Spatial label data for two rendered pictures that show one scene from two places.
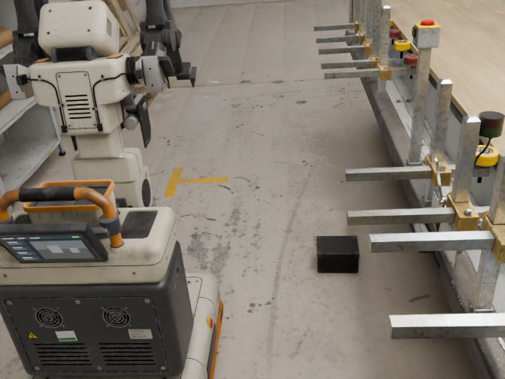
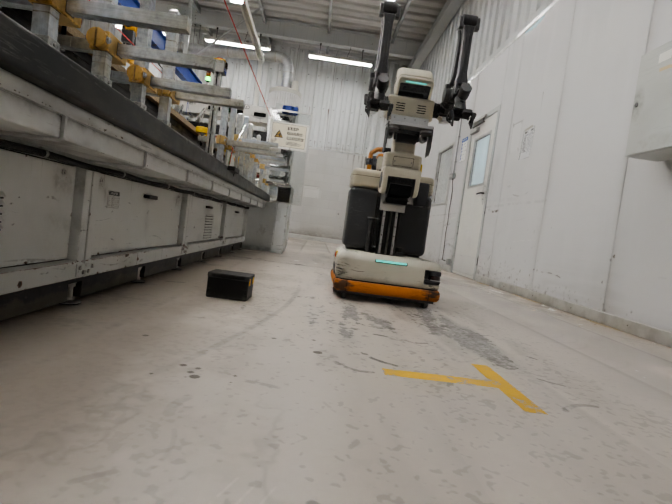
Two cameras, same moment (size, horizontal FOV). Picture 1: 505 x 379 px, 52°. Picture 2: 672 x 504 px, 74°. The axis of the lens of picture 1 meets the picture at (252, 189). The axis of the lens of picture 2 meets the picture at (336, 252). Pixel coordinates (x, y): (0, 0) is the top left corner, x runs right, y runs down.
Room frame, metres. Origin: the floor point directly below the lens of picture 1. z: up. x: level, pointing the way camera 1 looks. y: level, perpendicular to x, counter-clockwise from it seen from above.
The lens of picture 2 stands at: (4.22, -0.23, 0.40)
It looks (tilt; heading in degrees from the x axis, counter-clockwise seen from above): 3 degrees down; 171
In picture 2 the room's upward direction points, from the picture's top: 8 degrees clockwise
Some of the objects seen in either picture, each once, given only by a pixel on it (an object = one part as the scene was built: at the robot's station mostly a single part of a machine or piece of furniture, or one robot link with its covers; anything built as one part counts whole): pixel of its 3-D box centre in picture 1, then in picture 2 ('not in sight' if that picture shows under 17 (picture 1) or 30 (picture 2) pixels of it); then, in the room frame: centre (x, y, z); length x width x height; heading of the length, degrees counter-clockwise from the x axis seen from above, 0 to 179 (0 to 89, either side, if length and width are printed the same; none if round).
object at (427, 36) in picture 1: (426, 35); (219, 67); (1.68, -0.61, 1.18); 0.07 x 0.07 x 0.08; 84
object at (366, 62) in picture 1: (362, 63); (165, 84); (2.63, -0.63, 0.80); 0.43 x 0.03 x 0.04; 84
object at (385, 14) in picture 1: (383, 57); (168, 75); (2.41, -0.68, 0.90); 0.04 x 0.04 x 0.48; 84
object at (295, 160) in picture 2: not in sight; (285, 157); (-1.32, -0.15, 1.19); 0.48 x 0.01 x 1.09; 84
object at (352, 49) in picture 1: (356, 49); (135, 53); (2.88, -0.66, 0.81); 0.43 x 0.03 x 0.04; 84
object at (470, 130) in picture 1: (459, 198); (230, 142); (1.17, -0.56, 0.87); 0.04 x 0.04 x 0.48; 84
